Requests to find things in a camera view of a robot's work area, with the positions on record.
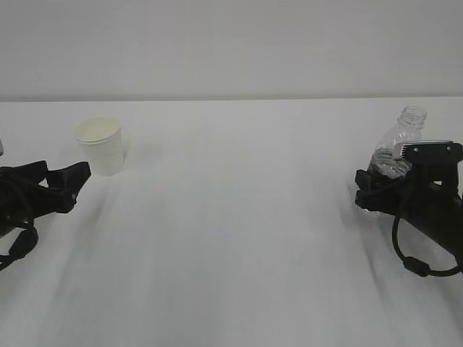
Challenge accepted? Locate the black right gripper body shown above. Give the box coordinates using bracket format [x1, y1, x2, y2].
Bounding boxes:
[394, 163, 462, 253]

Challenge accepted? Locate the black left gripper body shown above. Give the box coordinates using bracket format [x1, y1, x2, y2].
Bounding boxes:
[1, 174, 67, 235]

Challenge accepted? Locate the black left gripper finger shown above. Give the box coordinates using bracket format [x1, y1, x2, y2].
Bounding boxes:
[46, 162, 91, 213]
[1, 160, 48, 188]

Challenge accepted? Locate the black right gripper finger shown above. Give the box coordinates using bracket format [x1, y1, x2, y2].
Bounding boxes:
[355, 190, 402, 215]
[355, 169, 402, 192]

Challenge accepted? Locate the clear water bottle green label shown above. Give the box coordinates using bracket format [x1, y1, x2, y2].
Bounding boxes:
[361, 105, 428, 214]

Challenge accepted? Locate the white paper cup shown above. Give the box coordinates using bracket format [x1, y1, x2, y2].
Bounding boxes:
[75, 116, 124, 176]

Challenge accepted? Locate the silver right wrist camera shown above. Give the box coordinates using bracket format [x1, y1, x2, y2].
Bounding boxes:
[392, 140, 462, 166]

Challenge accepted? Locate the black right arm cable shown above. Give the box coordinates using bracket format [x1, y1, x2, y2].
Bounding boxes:
[392, 187, 463, 278]

